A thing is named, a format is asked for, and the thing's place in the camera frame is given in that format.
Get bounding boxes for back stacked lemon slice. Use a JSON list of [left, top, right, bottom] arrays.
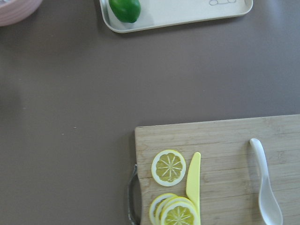
[[149, 193, 177, 225]]

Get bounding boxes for white ceramic spoon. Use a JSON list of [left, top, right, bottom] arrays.
[[249, 138, 283, 225]]

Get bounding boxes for yellow plastic knife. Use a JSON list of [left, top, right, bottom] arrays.
[[186, 152, 201, 225]]

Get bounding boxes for green lime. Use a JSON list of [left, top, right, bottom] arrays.
[[109, 0, 141, 23]]

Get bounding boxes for pink ribbed bowl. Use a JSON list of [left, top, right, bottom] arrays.
[[0, 0, 43, 27]]

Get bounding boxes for bamboo cutting board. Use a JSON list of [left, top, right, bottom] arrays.
[[135, 115, 300, 225]]

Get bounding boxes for single lemon slice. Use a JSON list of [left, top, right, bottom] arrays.
[[151, 150, 187, 187]]

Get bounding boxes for cream rabbit tray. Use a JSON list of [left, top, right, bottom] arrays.
[[100, 0, 254, 33]]

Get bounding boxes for front stacked lemon slice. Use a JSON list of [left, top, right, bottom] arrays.
[[160, 201, 201, 225]]

